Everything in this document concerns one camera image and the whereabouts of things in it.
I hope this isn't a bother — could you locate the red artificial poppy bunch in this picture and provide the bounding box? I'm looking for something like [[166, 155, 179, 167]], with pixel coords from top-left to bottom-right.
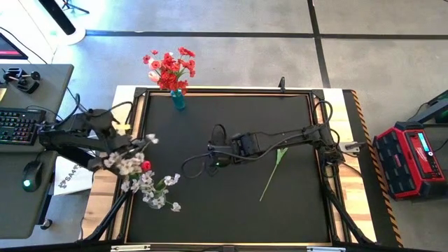
[[155, 68, 190, 96], [162, 47, 197, 80]]

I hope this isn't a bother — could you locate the black tripod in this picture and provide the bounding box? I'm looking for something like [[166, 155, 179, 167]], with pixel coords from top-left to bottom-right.
[[61, 0, 90, 15]]

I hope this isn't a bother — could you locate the black table mat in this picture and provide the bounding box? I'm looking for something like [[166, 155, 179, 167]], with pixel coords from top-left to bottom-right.
[[125, 94, 332, 244]]

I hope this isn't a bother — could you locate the black aluminium table frame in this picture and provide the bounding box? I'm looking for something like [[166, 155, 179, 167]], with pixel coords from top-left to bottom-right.
[[78, 85, 377, 252]]

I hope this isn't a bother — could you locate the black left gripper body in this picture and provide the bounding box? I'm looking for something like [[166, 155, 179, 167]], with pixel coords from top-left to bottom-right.
[[115, 138, 146, 158]]

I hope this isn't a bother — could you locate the red and black toolbox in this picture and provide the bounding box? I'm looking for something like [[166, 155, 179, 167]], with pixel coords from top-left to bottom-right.
[[372, 120, 448, 202]]

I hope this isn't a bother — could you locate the silver frame bracket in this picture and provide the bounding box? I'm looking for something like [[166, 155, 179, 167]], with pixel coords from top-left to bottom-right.
[[307, 246, 347, 252], [111, 244, 151, 252]]

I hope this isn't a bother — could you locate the green and black device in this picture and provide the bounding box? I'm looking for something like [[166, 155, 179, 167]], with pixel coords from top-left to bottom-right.
[[416, 90, 448, 124]]

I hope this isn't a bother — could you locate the clear glass vase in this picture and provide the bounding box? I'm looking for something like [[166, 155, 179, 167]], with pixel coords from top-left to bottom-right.
[[143, 190, 168, 210]]

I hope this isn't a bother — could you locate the black computer monitor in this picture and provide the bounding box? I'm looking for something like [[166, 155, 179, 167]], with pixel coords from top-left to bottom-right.
[[0, 32, 29, 60]]

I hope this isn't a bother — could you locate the teal glass vase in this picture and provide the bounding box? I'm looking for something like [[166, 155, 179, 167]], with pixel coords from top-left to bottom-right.
[[170, 89, 186, 111]]

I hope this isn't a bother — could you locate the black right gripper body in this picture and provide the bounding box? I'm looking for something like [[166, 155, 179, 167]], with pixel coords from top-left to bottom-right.
[[209, 132, 260, 168]]

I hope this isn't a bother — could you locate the black hazard-striped floor strip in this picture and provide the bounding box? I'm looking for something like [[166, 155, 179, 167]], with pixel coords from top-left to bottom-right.
[[344, 90, 403, 248]]

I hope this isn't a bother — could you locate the black clamp mount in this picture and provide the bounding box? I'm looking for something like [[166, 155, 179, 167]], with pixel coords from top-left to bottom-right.
[[2, 67, 41, 95]]

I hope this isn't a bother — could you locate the white round stand base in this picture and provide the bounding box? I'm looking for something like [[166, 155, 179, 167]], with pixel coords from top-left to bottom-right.
[[33, 0, 87, 46]]

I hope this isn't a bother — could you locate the black computer mouse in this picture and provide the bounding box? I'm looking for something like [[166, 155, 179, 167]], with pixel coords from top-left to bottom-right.
[[21, 160, 43, 194]]

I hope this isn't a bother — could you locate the white artificial flower bunch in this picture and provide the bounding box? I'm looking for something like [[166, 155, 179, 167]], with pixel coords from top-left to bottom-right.
[[120, 169, 182, 214], [103, 132, 160, 176]]

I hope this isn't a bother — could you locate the black backlit keyboard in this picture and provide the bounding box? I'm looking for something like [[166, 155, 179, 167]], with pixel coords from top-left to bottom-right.
[[0, 107, 46, 146]]

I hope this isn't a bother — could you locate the white printed bag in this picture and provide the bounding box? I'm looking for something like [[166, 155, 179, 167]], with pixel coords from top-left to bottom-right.
[[53, 155, 95, 196]]

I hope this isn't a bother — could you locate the grey desk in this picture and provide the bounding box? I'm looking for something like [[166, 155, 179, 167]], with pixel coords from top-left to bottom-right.
[[0, 64, 75, 240]]

